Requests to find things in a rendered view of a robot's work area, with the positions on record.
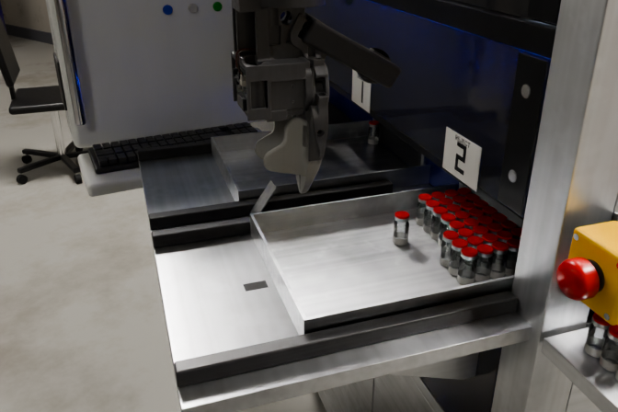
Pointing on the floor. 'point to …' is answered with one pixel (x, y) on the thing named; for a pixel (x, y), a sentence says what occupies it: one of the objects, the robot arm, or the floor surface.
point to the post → (566, 177)
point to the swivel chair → (50, 97)
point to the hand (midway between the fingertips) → (309, 180)
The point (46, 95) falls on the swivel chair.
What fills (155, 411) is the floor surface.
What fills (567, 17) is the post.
